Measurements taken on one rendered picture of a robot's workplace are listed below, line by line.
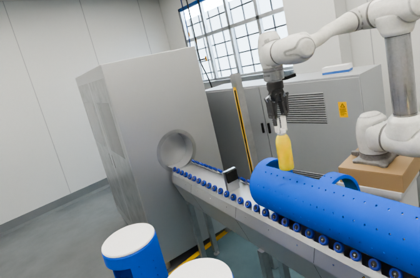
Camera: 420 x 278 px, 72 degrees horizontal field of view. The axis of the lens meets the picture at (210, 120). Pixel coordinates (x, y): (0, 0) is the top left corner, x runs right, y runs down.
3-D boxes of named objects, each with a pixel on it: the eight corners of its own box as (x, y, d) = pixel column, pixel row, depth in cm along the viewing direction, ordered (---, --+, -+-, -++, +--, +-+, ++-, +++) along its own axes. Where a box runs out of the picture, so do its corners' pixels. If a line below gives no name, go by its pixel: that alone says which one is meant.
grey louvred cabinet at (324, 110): (243, 171, 464) (224, 84, 435) (395, 201, 301) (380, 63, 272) (219, 186, 430) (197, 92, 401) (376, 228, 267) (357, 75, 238)
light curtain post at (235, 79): (274, 262, 255) (235, 72, 221) (279, 265, 250) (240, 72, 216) (269, 266, 252) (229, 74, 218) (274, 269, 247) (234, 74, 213)
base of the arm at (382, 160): (360, 149, 177) (359, 141, 176) (400, 154, 160) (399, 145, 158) (344, 162, 167) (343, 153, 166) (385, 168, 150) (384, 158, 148)
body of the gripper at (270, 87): (275, 79, 133) (277, 99, 135) (261, 82, 129) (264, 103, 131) (287, 78, 127) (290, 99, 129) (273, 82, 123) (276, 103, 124)
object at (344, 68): (326, 74, 287) (325, 66, 285) (352, 70, 271) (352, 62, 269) (322, 76, 278) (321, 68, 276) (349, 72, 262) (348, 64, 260)
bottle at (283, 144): (287, 173, 131) (282, 134, 128) (275, 170, 137) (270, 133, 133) (297, 167, 135) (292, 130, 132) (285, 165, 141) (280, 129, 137)
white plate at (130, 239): (120, 223, 169) (121, 225, 169) (89, 256, 143) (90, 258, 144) (162, 221, 160) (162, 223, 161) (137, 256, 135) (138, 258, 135)
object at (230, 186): (237, 186, 207) (233, 166, 203) (241, 187, 203) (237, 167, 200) (227, 192, 202) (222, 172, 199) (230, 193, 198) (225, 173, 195)
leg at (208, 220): (217, 250, 288) (203, 194, 275) (220, 253, 283) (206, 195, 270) (212, 253, 285) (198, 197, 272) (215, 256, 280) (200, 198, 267)
